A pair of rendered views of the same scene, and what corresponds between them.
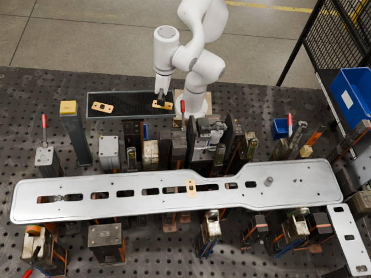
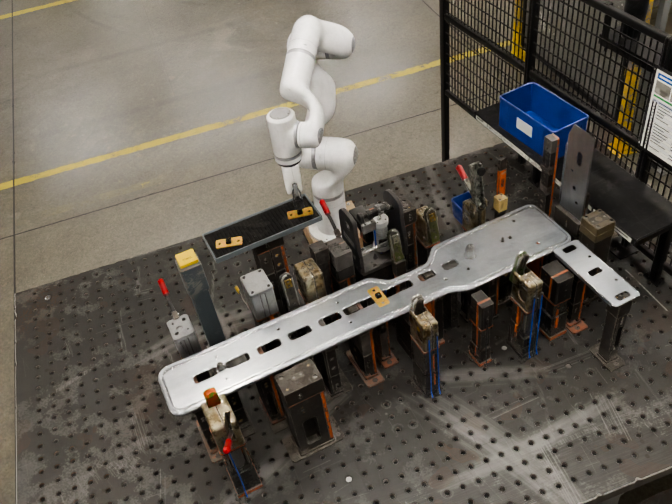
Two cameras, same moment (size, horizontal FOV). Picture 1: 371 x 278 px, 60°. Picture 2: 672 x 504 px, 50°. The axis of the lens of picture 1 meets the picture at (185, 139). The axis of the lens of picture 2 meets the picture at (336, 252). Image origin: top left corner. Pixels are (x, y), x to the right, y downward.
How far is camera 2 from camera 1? 1.04 m
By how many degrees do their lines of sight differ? 14
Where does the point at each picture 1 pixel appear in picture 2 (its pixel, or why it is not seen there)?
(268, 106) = (438, 190)
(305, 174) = (511, 229)
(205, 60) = (328, 147)
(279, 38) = (419, 116)
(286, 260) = (546, 355)
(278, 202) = (492, 269)
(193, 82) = (324, 184)
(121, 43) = (179, 216)
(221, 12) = (324, 82)
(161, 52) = (282, 136)
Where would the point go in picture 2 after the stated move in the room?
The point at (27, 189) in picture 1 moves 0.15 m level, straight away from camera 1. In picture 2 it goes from (175, 374) to (136, 359)
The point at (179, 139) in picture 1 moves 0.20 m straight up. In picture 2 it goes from (337, 246) to (330, 199)
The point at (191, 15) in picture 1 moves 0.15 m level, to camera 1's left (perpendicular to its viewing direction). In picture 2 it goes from (298, 87) to (248, 97)
